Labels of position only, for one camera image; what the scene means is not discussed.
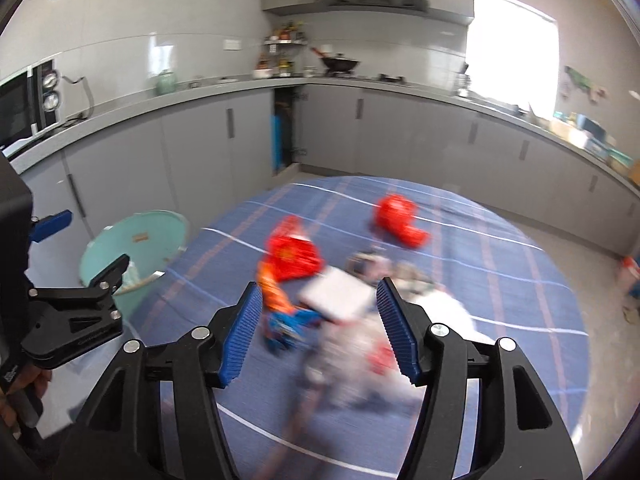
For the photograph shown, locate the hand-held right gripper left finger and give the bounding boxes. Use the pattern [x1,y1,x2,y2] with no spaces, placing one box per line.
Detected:
[52,281,264,480]

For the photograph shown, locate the grey lower cabinets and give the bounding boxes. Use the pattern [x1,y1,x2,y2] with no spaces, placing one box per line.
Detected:
[10,77,640,261]

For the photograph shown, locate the black wok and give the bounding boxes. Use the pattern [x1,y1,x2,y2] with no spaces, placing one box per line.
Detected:
[310,47,362,73]

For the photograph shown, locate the black power cord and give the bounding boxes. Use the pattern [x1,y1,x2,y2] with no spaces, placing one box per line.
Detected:
[60,75,96,121]

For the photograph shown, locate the metal spice rack with bottles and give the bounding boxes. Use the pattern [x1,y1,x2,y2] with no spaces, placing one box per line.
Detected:
[255,21,307,78]

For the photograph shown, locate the person's left hand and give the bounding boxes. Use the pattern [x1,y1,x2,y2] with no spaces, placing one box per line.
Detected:
[0,366,52,429]

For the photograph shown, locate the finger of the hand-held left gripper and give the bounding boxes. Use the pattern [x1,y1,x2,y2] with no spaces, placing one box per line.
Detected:
[29,210,72,243]
[25,254,132,370]

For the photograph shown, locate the hanging kitchen cloths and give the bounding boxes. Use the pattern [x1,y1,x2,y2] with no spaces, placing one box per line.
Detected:
[564,66,608,103]

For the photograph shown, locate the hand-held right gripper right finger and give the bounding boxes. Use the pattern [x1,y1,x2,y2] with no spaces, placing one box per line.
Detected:
[375,276,586,480]

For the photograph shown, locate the orange snack wrapper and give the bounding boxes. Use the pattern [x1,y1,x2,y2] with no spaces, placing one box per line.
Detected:
[257,262,293,316]

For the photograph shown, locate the red printed packet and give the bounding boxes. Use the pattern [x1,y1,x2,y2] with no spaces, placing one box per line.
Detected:
[263,216,323,281]

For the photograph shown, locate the bright window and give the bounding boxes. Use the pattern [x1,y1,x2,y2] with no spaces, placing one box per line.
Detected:
[465,0,560,116]

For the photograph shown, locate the blue snack wrapper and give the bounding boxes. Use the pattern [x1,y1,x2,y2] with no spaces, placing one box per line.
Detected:
[265,310,321,353]

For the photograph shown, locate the silver black microwave oven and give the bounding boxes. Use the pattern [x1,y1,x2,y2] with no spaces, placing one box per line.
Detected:
[0,60,63,148]

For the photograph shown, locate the light blue storage box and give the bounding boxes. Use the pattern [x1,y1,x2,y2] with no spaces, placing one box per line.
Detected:
[575,115,618,153]

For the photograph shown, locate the small red white bin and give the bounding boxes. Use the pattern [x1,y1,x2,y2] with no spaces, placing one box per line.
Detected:
[617,255,640,291]

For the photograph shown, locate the grey wrapper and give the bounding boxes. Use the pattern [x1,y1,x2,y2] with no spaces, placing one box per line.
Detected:
[350,250,431,291]

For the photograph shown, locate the blue plaid tablecloth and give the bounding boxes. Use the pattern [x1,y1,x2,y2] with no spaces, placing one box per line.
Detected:
[122,176,591,480]

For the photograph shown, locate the tall blue canister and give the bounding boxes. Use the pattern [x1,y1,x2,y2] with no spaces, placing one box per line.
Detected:
[270,114,288,171]

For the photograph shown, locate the white plastic basin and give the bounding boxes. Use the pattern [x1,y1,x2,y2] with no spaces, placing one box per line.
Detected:
[550,117,576,142]

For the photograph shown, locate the red foil wrapper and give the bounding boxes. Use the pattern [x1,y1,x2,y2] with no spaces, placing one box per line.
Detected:
[376,194,432,248]

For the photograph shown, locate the mint green waste bin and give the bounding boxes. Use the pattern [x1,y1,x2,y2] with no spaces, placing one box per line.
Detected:
[79,210,190,321]

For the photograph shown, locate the black gas stove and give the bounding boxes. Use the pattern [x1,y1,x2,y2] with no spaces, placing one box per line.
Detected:
[325,71,408,83]

